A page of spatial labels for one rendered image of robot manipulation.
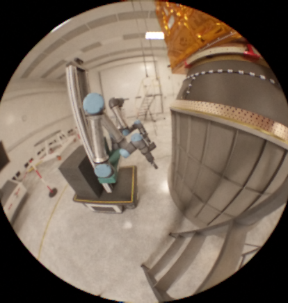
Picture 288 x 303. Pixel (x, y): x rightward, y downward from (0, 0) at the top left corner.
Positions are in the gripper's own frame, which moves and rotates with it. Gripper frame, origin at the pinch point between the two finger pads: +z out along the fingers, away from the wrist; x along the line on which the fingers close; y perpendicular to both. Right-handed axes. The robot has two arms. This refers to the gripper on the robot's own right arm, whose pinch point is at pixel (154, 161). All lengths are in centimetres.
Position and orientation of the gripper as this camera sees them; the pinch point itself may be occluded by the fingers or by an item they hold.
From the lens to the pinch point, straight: 85.6
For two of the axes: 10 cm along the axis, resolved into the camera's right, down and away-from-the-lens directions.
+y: -8.5, 5.0, 1.6
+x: 1.9, 5.8, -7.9
